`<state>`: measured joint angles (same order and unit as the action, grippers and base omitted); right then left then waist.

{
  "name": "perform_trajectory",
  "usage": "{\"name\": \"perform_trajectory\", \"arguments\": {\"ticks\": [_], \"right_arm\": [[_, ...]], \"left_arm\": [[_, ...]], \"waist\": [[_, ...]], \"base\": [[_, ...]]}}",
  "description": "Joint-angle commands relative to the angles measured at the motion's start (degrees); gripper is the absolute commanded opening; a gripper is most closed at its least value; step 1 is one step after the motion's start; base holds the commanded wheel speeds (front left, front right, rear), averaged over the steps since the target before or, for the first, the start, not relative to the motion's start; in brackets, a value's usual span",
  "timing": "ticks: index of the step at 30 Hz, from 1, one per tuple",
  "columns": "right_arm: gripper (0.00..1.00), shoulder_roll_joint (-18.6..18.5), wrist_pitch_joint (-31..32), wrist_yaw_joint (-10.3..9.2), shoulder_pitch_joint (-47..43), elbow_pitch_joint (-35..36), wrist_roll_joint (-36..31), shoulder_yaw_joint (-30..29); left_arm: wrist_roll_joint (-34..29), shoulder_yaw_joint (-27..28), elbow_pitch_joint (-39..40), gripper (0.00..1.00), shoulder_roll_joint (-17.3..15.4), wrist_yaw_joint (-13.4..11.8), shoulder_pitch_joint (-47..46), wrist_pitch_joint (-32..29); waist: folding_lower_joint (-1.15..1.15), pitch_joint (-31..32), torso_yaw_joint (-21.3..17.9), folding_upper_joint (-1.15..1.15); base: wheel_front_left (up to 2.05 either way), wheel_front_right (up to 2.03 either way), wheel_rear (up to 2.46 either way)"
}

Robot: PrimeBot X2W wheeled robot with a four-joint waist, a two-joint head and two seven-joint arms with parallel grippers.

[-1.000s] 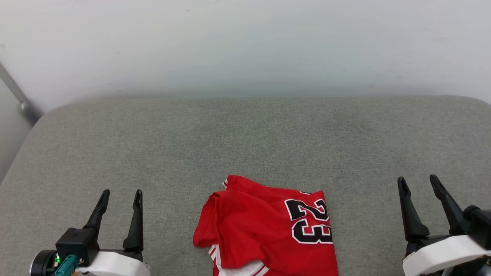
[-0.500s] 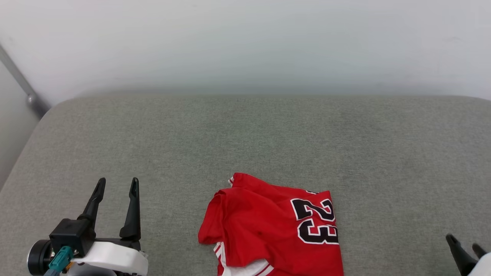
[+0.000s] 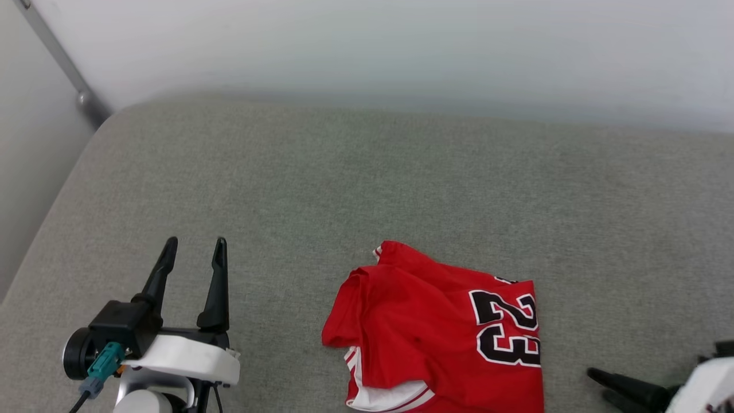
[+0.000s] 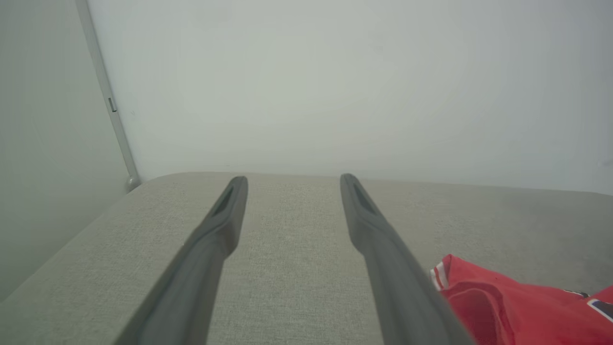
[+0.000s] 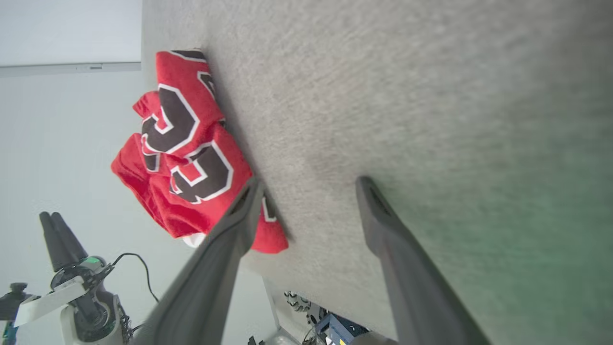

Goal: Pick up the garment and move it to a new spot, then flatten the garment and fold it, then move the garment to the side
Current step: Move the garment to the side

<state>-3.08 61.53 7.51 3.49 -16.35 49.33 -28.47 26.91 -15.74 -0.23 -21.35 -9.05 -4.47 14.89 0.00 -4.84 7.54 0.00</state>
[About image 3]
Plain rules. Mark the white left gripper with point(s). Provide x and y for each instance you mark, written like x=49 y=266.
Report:
x=183 y=355

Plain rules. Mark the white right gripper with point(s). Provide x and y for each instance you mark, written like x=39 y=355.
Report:
x=705 y=390

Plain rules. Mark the red white basketball jersey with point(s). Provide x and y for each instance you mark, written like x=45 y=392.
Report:
x=424 y=321

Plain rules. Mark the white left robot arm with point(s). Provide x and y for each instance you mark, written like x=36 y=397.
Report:
x=149 y=398

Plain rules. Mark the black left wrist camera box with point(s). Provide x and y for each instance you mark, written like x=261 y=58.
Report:
x=120 y=324

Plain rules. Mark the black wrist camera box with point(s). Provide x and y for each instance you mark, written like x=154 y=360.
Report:
x=723 y=347
x=120 y=324

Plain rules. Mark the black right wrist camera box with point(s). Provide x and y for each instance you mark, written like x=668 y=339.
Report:
x=723 y=347

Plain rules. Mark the grey metal wall bar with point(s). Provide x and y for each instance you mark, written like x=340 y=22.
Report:
x=63 y=63

